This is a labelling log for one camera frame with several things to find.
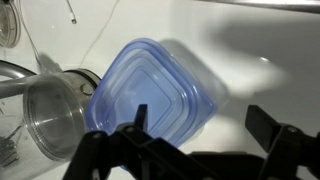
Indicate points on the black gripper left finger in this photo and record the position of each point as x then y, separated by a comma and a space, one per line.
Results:
133, 156

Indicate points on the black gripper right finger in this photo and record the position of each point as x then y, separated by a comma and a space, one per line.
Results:
283, 146

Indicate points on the small clear plastic bowl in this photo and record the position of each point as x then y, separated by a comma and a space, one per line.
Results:
196, 131

